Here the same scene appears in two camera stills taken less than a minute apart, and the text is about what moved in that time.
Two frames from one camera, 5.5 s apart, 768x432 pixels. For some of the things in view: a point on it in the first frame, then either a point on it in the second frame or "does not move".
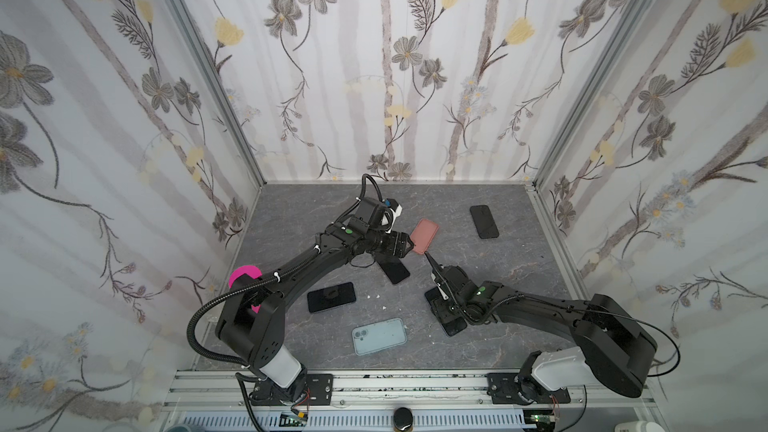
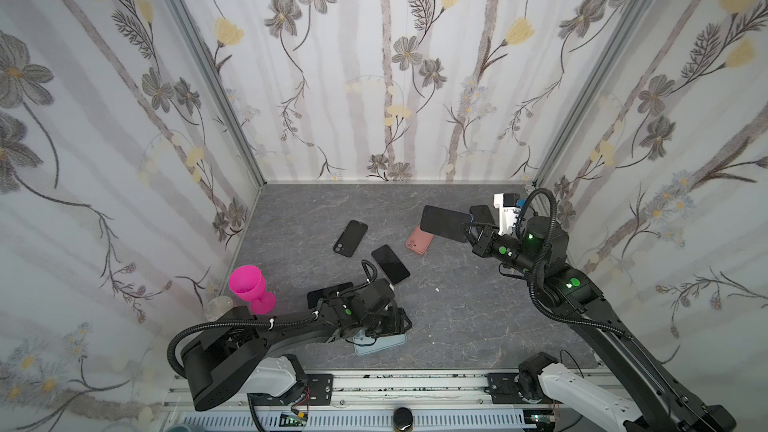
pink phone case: x=423 y=235 does not move
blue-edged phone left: x=331 y=297 does not move
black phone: x=393 y=267 does not move
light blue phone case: x=379 y=336 does not move
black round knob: x=403 y=418 does not move
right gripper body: x=444 y=279 -> x=480 y=235
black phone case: x=484 y=221 does not move
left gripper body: x=389 y=244 -> x=388 y=323
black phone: x=451 y=326 -> x=444 y=223
